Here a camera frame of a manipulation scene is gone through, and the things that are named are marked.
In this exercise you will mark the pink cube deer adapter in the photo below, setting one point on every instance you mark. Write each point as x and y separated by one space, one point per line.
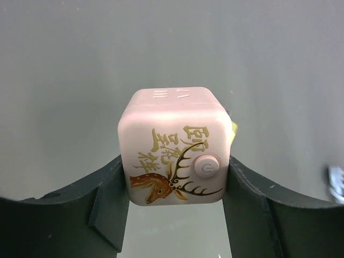
175 146

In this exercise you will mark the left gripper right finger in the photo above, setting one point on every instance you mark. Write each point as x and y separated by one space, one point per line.
266 219

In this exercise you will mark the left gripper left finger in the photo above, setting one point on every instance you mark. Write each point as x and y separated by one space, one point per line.
86 218

